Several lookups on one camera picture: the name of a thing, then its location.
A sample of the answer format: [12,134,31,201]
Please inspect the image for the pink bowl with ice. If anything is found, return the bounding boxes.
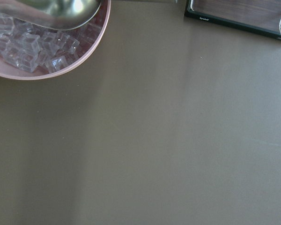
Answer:
[0,0,111,80]

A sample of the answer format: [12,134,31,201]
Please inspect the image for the steel ice scoop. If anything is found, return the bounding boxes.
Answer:
[0,0,102,30]

